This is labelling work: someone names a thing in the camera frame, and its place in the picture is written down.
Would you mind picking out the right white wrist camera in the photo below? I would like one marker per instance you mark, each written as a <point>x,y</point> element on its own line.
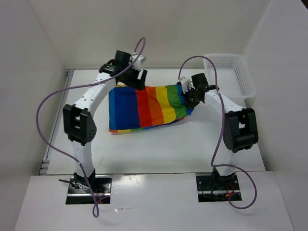
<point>186,84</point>

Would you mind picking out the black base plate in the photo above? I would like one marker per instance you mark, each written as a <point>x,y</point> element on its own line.
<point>79,195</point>
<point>210,191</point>

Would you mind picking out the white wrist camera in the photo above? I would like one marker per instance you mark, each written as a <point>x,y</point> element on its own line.
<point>137,60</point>
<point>186,84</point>

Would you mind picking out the rainbow striped shorts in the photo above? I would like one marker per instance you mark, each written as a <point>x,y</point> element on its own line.
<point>133,110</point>

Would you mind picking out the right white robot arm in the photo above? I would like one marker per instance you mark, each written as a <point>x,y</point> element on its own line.
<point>239,126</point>

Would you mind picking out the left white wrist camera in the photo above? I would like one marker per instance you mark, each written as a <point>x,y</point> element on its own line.
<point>137,60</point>

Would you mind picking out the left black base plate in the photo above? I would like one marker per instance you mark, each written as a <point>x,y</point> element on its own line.
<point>79,195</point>

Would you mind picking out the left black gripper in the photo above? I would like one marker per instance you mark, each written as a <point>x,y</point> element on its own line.
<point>137,84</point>

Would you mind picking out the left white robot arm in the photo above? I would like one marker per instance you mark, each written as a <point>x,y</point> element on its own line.
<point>78,117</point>

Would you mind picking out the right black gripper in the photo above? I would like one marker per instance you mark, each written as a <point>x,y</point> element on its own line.
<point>188,103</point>

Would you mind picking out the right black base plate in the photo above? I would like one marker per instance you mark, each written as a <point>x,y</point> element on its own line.
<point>210,191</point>

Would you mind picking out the white plastic basket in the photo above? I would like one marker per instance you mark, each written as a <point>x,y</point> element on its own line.
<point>234,78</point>

